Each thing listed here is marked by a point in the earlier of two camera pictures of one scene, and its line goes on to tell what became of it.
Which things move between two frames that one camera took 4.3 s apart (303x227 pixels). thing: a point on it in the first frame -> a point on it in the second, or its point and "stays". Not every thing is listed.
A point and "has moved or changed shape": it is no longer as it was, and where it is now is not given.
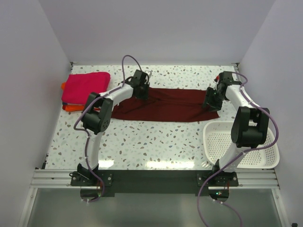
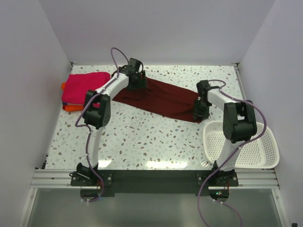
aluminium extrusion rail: [61, 179] stays
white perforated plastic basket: [217, 139] stays
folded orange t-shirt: [71, 108] stays
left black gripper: [145, 96] -> [142, 83]
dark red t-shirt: [163, 104] has moved or changed shape
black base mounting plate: [154, 182] stays
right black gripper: [214, 106] -> [197, 112]
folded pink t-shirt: [76, 88] stays
